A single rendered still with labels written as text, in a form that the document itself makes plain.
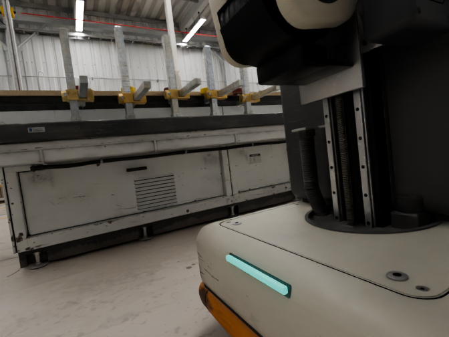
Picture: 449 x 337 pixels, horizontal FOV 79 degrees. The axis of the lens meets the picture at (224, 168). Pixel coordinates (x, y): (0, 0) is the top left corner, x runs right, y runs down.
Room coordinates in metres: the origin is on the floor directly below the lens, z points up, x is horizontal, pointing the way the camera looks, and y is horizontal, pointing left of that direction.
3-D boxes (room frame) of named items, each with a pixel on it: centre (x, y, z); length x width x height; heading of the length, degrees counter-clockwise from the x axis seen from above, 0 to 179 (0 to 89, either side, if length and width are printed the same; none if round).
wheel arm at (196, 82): (1.53, 0.18, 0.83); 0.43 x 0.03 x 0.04; 29
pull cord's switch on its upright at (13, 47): (2.13, 1.48, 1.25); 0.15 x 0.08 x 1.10; 119
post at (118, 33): (1.43, 0.46, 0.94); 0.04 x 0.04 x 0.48; 29
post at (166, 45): (1.55, 0.24, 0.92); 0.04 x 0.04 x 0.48; 29
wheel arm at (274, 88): (1.77, -0.26, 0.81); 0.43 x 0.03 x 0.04; 29
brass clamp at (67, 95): (1.32, 0.66, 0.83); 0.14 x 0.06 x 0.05; 119
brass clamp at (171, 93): (1.56, 0.22, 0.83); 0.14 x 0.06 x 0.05; 119
